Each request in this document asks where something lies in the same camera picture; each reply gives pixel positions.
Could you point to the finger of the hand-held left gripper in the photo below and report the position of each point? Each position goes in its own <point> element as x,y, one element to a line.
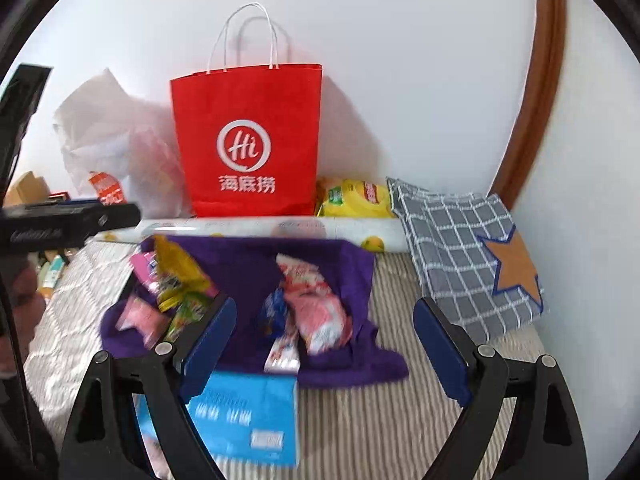
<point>22,125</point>

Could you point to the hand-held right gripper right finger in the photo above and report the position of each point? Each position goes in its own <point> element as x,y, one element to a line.
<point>440,350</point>

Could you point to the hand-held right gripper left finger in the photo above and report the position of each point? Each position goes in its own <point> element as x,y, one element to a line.
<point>210,350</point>

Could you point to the green snack packet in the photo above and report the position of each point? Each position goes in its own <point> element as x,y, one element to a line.
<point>187,315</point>

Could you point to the blue snack packet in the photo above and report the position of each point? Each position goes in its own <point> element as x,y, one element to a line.
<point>275,315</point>

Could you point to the small plain pink snack packet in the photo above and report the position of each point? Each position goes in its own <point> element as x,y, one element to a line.
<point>140,317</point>

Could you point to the blue tissue pack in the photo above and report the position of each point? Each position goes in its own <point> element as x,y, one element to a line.
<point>245,420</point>

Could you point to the pink yellow snack packet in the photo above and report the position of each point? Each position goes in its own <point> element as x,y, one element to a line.
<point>172,270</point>

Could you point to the large pink snack packet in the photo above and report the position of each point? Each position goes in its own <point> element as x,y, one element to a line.
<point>320,320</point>

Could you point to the person's left hand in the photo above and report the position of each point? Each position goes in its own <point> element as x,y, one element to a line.
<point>27,305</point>

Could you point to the bottles on floor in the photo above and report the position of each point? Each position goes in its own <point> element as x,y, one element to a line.
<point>52,272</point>

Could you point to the wooden cabinet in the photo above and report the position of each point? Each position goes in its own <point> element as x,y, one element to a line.
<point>27,187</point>

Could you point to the small pink white snack packet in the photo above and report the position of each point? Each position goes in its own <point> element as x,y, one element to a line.
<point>281,355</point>

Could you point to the white plastic bag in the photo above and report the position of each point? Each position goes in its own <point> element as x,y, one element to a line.
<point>100,125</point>

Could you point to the purple towel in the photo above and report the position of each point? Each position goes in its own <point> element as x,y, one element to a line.
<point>245,270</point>

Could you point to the grey checked folded cloth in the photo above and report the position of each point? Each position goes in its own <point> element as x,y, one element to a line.
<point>450,250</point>

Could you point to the striped bed quilt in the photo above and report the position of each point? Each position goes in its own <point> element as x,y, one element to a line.
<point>350,425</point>

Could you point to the white lemon print roll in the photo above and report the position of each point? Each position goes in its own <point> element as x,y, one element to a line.
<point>300,230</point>

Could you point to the red paper bag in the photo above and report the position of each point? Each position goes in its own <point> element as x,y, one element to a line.
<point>245,110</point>

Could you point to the curved wooden headboard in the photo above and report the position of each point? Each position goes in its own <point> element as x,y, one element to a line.
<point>542,85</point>

